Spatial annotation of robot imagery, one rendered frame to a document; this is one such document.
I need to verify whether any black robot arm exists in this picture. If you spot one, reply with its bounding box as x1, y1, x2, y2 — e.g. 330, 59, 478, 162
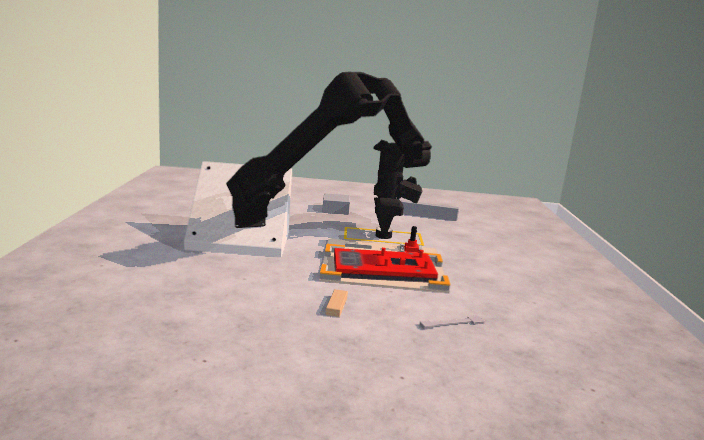
226, 72, 432, 228

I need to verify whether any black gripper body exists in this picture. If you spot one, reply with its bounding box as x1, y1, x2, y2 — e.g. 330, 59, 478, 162
374, 169, 404, 216

